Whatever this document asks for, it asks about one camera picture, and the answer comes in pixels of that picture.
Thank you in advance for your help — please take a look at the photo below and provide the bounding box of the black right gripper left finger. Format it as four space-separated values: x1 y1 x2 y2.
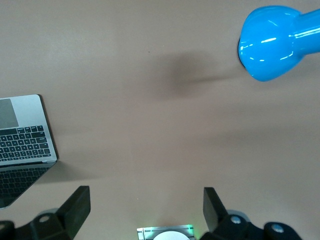
0 185 91 240

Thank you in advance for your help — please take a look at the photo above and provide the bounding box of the grey laptop computer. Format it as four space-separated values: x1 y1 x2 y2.
0 93 59 210

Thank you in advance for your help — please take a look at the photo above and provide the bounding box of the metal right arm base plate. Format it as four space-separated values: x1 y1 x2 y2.
136 224 195 240

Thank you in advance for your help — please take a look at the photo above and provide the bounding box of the blue desk lamp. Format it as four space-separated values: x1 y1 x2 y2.
236 6 320 83

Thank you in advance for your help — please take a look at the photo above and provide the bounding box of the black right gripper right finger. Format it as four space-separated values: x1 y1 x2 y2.
199 186 305 240

